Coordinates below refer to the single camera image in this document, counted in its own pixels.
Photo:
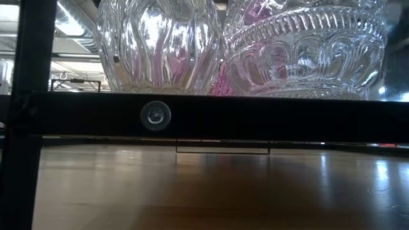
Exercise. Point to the pink round glass vase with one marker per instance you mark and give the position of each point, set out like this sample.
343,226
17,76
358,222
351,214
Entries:
220,86

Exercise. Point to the clear wavy glass vase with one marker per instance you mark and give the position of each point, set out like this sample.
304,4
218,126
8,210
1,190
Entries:
159,48

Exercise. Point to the clear ribbed arch glass vase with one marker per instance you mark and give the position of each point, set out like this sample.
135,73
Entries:
303,64

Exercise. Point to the silver shelf bolt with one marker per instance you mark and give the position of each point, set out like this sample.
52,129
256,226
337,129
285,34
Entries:
155,115

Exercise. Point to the long ceiling light strip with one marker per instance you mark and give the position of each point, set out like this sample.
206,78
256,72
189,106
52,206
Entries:
76,56

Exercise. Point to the wooden shelf with black frame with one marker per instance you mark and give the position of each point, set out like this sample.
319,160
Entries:
255,118

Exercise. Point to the black aluminium table frame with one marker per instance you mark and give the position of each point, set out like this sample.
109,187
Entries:
319,146

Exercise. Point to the black background stand frame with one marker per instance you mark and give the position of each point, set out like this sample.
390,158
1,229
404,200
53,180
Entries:
76,81

